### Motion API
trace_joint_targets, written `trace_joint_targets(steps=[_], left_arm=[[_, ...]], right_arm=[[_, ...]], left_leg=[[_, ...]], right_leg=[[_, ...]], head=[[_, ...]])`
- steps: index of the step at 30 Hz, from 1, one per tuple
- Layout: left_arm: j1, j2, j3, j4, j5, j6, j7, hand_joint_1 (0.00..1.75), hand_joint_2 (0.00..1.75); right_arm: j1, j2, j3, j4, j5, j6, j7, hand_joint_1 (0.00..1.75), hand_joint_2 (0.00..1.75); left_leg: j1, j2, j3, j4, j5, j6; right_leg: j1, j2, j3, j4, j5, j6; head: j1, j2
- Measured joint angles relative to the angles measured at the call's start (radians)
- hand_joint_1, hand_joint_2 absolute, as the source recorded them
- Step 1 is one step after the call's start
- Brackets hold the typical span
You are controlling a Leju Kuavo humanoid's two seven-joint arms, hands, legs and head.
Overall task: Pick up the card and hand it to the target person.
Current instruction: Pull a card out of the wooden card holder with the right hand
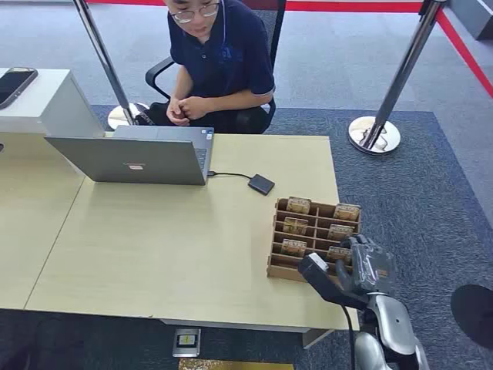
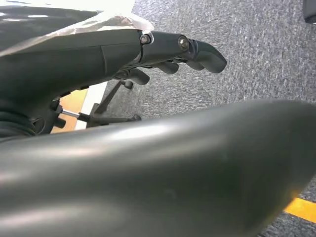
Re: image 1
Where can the black pale wrist camera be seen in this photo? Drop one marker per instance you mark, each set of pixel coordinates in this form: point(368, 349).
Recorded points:
point(319, 278)

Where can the black smartphone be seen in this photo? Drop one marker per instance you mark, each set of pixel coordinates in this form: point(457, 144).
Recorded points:
point(13, 84)

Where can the person's left hand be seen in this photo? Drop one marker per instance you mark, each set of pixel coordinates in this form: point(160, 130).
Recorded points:
point(196, 106)

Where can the chrome stanchion post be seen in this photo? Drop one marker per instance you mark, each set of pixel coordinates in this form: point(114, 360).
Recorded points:
point(400, 76)
point(104, 58)

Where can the person's right forearm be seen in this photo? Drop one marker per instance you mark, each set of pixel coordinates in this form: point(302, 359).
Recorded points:
point(182, 84)

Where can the silver floor socket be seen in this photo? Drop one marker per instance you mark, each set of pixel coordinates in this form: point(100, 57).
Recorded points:
point(187, 341)

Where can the person's eyeglasses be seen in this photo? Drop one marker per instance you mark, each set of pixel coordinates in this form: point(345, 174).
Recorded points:
point(192, 13)

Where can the red barrier belt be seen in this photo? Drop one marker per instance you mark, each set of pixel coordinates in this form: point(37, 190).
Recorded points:
point(466, 53)
point(347, 6)

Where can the black round object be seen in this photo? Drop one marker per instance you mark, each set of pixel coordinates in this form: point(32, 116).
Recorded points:
point(473, 316)

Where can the gold patterned card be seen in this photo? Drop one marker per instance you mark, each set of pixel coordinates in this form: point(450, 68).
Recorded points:
point(347, 212)
point(293, 247)
point(295, 226)
point(298, 205)
point(337, 254)
point(340, 232)

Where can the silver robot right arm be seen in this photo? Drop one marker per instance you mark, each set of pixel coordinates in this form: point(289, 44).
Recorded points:
point(393, 327)

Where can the black card reader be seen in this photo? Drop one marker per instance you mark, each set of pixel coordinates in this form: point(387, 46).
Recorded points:
point(261, 184)

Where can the person's left forearm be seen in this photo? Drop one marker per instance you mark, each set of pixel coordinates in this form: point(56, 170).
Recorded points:
point(239, 101)

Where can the person's right hand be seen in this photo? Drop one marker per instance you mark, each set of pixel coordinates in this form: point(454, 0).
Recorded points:
point(175, 113)

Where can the grey box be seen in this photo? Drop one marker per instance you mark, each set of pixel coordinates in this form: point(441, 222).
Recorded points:
point(476, 18)

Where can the black office chair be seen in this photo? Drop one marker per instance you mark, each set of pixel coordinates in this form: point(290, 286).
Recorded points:
point(278, 30)

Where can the grey laptop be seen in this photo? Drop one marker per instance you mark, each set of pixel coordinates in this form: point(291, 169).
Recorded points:
point(130, 161)

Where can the person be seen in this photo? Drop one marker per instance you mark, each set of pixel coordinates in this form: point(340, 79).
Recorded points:
point(227, 56)

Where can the white cabinet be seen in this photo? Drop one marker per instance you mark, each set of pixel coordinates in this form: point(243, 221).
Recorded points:
point(57, 104)

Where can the gold floor mat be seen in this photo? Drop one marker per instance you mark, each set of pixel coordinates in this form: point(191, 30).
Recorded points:
point(234, 365)

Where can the pale desk leg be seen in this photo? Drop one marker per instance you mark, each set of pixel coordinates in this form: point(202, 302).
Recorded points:
point(313, 338)

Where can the brown cardboard card organizer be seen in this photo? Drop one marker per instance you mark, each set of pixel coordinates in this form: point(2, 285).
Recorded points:
point(319, 224)

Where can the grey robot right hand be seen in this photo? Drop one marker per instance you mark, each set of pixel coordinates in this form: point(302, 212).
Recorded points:
point(372, 270)

